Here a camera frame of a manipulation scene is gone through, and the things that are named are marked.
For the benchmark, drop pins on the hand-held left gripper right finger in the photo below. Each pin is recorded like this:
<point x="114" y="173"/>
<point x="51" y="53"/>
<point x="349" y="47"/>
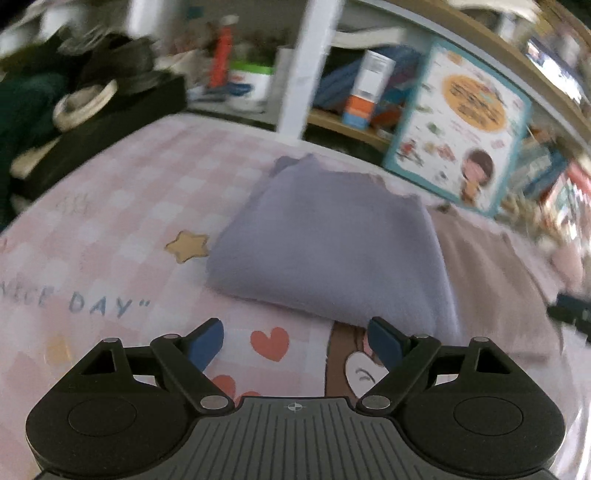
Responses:
<point x="385" y="344"/>

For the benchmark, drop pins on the purple and tan sweater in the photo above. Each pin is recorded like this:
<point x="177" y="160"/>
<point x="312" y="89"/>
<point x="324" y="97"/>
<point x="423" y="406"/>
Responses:
<point x="323" y="240"/>

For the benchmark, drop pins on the white and orange carton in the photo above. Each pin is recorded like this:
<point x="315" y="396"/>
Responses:
<point x="367" y="87"/>

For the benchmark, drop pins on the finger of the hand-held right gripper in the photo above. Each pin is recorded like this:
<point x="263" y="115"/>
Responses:
<point x="575" y="314"/>

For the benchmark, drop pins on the black leather shoe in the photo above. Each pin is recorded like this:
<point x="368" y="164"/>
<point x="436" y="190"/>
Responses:
<point x="124" y="60"/>

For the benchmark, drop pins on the row of blue books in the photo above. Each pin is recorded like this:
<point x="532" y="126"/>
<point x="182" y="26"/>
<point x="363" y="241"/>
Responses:
<point x="332" y="87"/>

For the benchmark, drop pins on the white tub green lid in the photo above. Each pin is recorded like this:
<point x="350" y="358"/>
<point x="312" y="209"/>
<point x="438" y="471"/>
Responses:
<point x="249" y="87"/>

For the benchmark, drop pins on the dark green cloth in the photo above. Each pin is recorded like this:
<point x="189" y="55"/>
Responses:
<point x="27" y="106"/>

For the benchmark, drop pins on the red bottle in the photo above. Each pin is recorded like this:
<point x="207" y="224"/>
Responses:
<point x="224" y="55"/>

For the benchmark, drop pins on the children's picture book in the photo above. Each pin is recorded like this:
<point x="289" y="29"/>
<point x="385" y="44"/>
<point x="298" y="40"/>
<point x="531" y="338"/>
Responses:
<point x="461" y="115"/>

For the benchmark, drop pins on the pink checked printed tablecloth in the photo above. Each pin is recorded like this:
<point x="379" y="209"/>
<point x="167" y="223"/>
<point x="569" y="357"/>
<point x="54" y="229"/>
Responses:
<point x="138" y="207"/>

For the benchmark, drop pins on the black box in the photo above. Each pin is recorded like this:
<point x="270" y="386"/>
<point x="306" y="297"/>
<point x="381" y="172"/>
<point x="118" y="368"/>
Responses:
<point x="115" y="120"/>

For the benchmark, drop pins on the white and wooden bookshelf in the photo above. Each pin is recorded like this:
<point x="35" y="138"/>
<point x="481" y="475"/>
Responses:
<point x="314" y="69"/>

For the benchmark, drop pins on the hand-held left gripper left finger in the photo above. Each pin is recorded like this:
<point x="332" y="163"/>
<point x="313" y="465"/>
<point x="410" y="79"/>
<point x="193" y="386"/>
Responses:
<point x="205" y="341"/>

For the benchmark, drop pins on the thick red book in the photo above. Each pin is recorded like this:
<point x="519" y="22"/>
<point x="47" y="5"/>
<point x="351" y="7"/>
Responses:
<point x="579" y="177"/>

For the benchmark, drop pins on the row of leaning thin books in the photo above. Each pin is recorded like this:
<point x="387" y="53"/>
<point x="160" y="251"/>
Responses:
<point x="540" y="161"/>

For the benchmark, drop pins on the open white book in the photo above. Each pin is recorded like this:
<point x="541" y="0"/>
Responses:
<point x="369" y="37"/>

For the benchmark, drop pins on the cream woven band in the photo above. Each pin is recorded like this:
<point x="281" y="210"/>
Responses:
<point x="74" y="121"/>

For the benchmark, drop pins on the smartphone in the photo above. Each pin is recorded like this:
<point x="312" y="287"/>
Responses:
<point x="554" y="69"/>

